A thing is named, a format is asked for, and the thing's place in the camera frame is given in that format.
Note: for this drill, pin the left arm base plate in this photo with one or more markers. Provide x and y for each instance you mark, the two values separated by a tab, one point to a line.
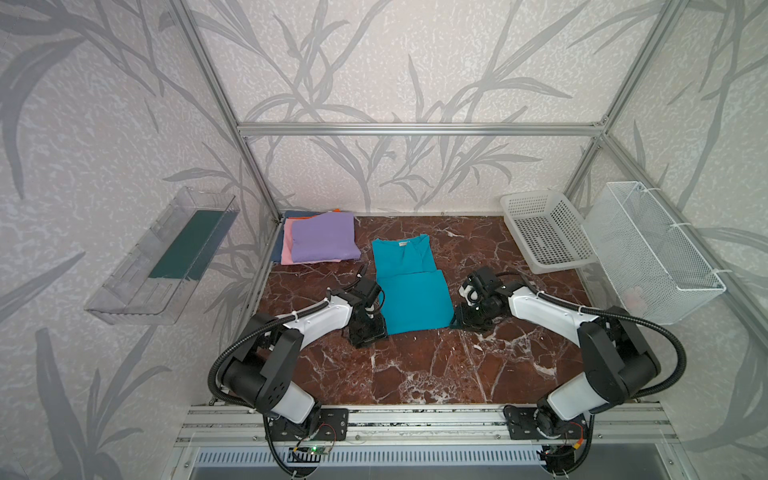
323	423

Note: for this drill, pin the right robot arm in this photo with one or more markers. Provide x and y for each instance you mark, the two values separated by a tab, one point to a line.
617	360

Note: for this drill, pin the aluminium frame crossbar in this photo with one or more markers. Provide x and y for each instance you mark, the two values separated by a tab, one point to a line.
256	129

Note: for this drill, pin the clear plastic wall bin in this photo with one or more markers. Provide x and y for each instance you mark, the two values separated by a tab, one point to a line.
154	282

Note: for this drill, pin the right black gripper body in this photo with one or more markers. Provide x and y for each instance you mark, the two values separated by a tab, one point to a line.
471	315

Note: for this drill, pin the green circuit board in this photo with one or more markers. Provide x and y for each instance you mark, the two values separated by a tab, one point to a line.
302	452

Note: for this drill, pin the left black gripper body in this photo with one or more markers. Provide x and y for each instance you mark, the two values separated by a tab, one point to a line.
368	327

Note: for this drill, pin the teal printed t-shirt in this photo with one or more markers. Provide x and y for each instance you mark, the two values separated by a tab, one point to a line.
415	292

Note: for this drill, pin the white wire wall basket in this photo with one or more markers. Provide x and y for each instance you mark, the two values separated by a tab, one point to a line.
653	266

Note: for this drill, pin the white plastic laundry basket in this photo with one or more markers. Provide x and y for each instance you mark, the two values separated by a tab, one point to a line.
547	229

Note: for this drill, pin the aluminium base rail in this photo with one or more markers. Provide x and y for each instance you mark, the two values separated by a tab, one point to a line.
400	425

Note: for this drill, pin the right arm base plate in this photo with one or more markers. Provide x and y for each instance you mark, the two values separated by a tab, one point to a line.
542	423

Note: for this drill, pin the folded dark blue t-shirt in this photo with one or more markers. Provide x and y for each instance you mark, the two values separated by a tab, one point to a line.
276	253

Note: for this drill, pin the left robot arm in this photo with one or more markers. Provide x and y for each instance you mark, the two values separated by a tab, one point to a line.
257	370

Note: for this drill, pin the folded pink t-shirt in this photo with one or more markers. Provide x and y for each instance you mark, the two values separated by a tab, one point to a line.
286	256

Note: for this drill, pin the folded purple t-shirt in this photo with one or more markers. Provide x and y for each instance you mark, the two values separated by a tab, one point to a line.
324	238

